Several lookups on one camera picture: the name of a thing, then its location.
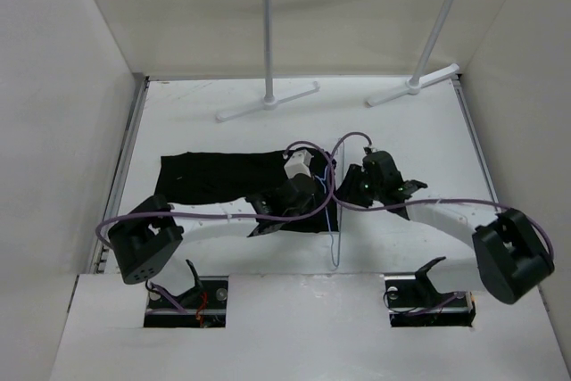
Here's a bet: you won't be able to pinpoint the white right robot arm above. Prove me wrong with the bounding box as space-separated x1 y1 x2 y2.
335 150 555 304

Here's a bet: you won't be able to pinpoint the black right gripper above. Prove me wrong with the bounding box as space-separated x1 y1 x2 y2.
332 164 385 209

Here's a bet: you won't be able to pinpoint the black trousers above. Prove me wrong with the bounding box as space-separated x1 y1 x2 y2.
153 148 347 236

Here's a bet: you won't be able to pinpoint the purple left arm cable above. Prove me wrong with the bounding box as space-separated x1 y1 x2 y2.
95 139 340 315

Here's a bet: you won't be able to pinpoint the white clothes rack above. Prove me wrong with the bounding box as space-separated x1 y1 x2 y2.
215 0 476 122

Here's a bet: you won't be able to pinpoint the translucent blue clothes hanger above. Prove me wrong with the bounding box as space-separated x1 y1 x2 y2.
314 151 341 272

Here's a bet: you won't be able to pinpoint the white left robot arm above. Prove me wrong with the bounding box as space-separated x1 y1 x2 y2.
107 174 324 309

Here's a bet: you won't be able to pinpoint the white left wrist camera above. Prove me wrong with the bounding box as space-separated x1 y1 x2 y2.
284 149 313 179

